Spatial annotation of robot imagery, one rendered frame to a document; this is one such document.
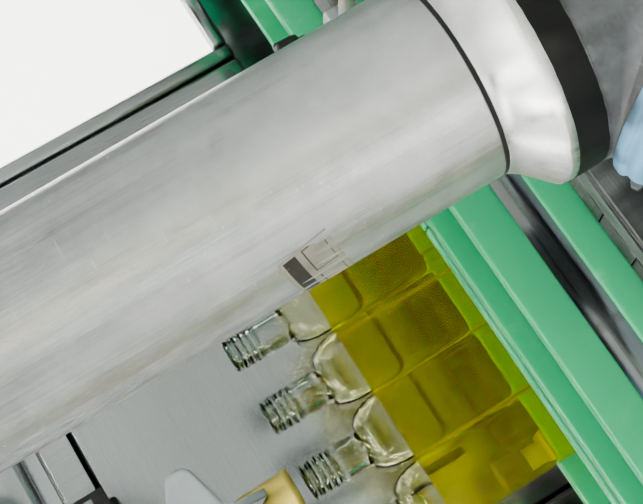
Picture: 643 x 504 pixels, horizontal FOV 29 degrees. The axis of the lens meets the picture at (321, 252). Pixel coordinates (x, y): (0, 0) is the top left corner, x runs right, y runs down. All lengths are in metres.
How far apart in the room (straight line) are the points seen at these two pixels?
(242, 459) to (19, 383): 0.65
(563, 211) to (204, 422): 0.39
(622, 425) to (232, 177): 0.46
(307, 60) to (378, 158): 0.05
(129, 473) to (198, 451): 0.06
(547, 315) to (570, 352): 0.03
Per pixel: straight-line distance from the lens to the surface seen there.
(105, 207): 0.45
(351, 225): 0.45
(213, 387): 1.11
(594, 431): 0.92
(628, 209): 0.87
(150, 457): 1.10
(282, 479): 0.94
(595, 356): 0.85
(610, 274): 0.87
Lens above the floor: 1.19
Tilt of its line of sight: 9 degrees down
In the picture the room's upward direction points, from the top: 120 degrees counter-clockwise
